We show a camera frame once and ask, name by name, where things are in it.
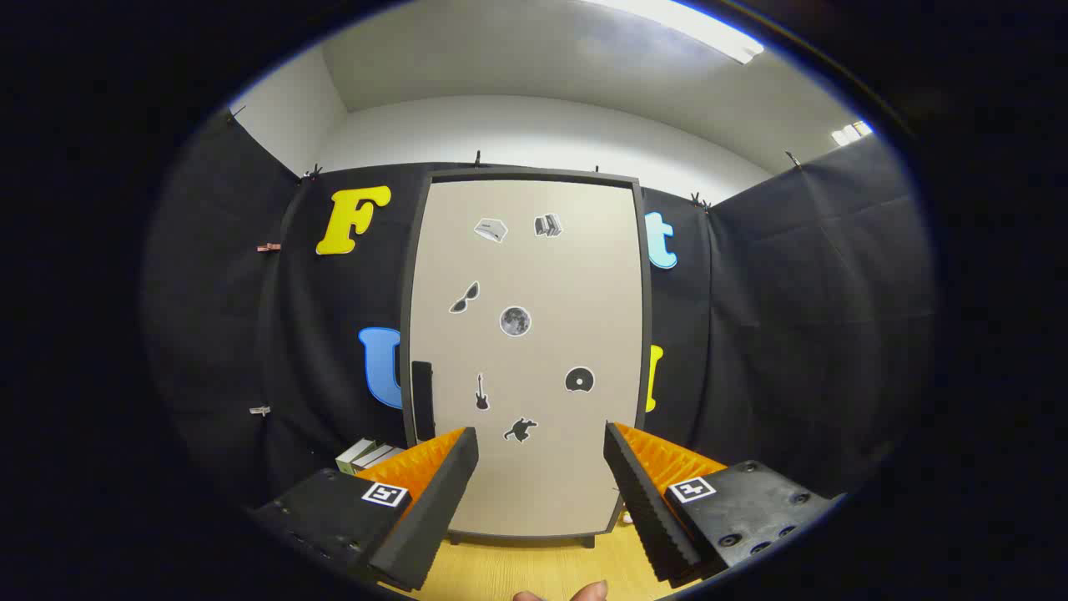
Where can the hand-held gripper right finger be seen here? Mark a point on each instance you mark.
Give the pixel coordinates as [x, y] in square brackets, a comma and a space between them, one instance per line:
[642, 501]

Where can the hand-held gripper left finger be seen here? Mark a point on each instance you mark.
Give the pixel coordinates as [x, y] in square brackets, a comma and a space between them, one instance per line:
[442, 501]

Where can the thick brown book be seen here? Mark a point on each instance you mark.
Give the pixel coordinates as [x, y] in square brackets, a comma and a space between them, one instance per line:
[388, 458]

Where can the thin brown book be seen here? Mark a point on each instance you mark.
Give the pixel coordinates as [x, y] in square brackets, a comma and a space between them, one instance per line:
[373, 457]

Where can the green book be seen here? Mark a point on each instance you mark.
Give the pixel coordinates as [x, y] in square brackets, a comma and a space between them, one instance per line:
[355, 455]

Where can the black backdrop cloth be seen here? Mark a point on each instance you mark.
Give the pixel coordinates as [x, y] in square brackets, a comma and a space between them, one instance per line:
[793, 334]

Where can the dark grey cabinet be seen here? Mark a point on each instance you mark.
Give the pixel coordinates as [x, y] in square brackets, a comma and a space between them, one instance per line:
[534, 174]

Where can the row of black cloth clips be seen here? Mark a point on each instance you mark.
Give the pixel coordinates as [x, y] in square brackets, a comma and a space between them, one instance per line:
[477, 159]

